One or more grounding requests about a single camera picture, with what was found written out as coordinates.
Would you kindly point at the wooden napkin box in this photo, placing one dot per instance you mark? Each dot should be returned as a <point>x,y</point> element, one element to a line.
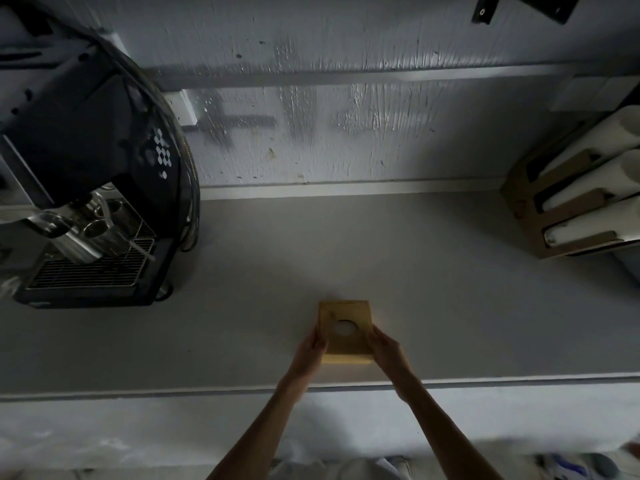
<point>357,314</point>

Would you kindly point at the stack of white paper cups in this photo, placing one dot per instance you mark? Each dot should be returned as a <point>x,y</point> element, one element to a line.
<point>600,184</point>
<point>610,132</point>
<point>600,222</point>

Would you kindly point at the person's right forearm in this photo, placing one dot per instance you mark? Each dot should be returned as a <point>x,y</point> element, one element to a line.
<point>450,429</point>

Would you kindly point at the wooden cup holder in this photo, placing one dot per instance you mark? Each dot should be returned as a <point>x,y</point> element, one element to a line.
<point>520,204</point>

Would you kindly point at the person's light trousers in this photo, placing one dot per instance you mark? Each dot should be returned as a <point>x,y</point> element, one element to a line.
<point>350,469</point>

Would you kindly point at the person's right hand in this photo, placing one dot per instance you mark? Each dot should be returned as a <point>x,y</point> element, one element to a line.
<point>392,359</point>

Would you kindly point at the white wall socket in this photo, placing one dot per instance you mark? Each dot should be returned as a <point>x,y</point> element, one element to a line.
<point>182,107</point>

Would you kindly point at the blue white plastic bag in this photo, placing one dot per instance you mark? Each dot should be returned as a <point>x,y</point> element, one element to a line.
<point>562,468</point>

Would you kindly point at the black espresso machine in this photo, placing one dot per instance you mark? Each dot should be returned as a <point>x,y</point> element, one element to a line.
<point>75,119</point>

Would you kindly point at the person's left hand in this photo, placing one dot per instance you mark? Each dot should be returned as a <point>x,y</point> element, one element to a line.
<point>310,359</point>

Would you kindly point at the stainless steel milk pitcher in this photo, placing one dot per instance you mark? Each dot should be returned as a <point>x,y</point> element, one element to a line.
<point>80,247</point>

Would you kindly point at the coffee grinder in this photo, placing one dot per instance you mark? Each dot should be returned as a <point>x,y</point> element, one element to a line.
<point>10,219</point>

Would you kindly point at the person's left forearm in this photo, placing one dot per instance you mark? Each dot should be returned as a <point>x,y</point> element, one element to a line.
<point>260,429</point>

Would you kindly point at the black shelf bracket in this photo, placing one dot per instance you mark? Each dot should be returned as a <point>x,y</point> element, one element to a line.
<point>550,4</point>

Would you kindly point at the grey round object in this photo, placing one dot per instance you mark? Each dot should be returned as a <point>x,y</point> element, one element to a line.
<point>600,465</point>

